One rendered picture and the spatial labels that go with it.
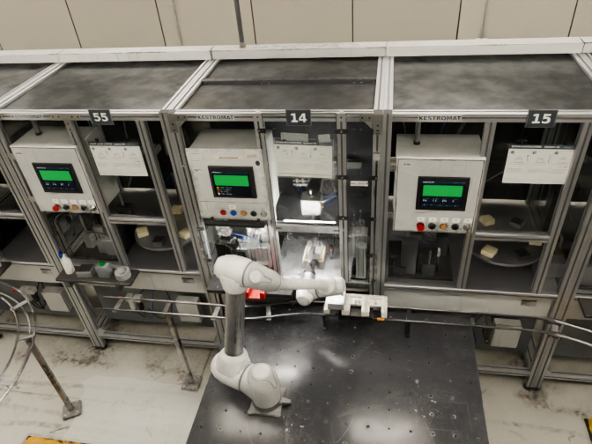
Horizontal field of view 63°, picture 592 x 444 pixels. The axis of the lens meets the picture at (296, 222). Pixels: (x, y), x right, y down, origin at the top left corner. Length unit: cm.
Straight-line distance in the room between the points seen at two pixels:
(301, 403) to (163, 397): 134
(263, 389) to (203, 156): 125
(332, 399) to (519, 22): 459
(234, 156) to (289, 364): 123
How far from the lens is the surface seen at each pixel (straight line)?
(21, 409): 424
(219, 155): 263
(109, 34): 688
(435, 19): 597
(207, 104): 270
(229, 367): 266
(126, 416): 384
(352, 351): 298
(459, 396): 288
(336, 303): 289
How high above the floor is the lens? 303
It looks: 37 degrees down
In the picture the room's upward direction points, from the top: 5 degrees counter-clockwise
